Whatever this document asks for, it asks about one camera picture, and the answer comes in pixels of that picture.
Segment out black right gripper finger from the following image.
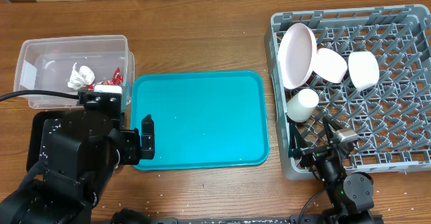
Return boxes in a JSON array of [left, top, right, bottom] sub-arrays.
[[288, 123, 308, 159], [323, 116, 342, 143]]

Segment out red snack wrapper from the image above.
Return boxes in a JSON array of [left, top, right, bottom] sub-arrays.
[[87, 67, 124, 91]]

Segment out white paper cup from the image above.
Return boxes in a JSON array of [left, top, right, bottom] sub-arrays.
[[286, 89, 319, 122]]

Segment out white paper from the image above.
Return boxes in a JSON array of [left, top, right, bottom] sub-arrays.
[[67, 63, 95, 90]]

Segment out pink bowl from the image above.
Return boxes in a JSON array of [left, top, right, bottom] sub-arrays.
[[313, 48, 347, 83]]

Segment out white bowl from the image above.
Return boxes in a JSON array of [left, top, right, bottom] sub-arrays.
[[347, 51, 380, 91]]

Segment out white plate with food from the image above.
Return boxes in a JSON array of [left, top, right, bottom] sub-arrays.
[[277, 23, 317, 89]]

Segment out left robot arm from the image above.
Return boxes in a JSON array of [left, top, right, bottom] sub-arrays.
[[1, 90, 155, 223]]

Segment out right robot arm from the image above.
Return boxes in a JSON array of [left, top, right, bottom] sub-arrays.
[[288, 116, 383, 223]]

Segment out grey dishwasher rack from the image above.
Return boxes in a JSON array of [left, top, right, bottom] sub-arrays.
[[265, 4, 430, 180]]

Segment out teal plastic tray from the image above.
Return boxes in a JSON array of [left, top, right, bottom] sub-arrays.
[[130, 71, 270, 171]]

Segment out clear plastic bin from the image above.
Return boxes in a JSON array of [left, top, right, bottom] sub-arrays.
[[13, 35, 135, 104]]

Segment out black tray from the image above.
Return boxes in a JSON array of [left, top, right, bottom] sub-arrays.
[[27, 110, 92, 178]]

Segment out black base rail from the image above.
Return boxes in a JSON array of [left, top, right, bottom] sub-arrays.
[[91, 214, 385, 224]]

